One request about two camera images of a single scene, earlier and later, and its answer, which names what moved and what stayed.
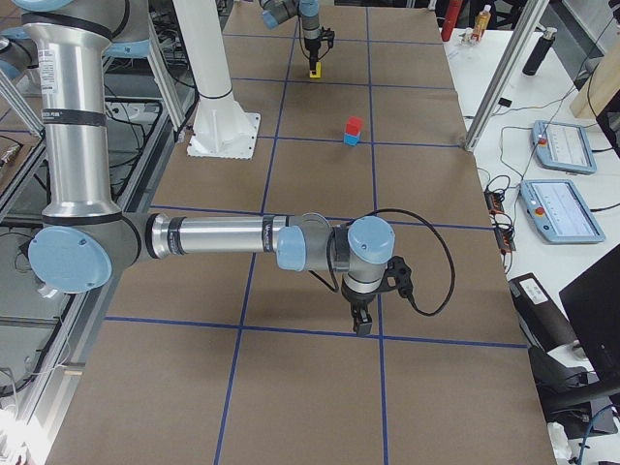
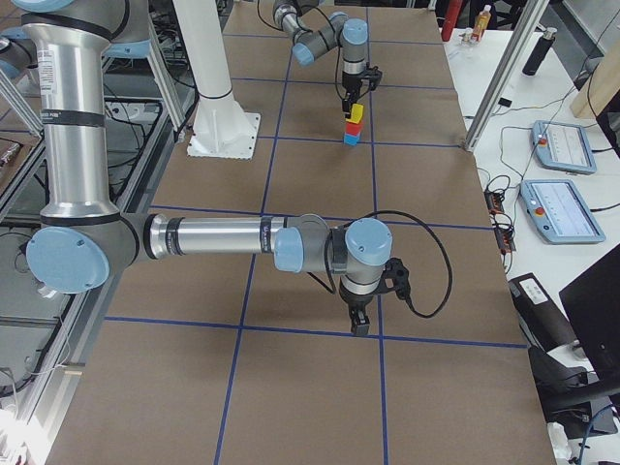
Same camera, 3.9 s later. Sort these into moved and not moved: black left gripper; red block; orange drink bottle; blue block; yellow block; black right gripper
Moved: yellow block; black left gripper
Not moved: blue block; black right gripper; orange drink bottle; red block
